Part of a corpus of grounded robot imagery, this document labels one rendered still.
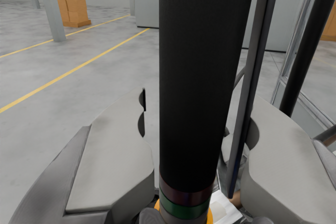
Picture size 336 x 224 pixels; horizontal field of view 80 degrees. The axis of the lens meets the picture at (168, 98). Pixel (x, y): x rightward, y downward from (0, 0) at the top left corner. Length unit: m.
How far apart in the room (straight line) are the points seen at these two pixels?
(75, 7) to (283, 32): 6.61
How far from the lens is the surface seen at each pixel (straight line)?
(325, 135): 0.32
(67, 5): 8.62
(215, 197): 0.21
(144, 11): 7.78
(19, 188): 2.28
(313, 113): 1.31
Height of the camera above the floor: 1.57
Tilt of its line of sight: 31 degrees down
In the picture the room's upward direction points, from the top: 1 degrees clockwise
